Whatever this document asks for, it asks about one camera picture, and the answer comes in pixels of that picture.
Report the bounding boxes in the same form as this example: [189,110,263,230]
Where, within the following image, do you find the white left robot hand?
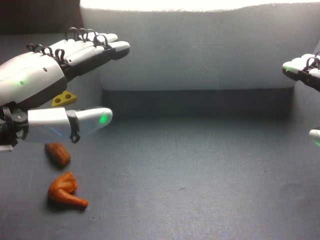
[0,26,131,153]

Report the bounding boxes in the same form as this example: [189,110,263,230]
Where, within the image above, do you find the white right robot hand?
[282,51,320,148]

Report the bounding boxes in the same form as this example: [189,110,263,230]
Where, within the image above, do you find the white styrofoam block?
[79,1,320,49]

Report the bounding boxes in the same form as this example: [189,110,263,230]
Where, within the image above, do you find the yellow triangular holed block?
[51,90,78,108]

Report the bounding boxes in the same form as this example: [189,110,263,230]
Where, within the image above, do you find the brown toy meat chunk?
[44,142,72,167]

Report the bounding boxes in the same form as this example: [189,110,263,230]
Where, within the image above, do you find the orange toy chicken drumstick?
[47,171,89,210]

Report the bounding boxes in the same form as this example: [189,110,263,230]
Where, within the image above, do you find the grey table cloth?
[0,32,320,240]

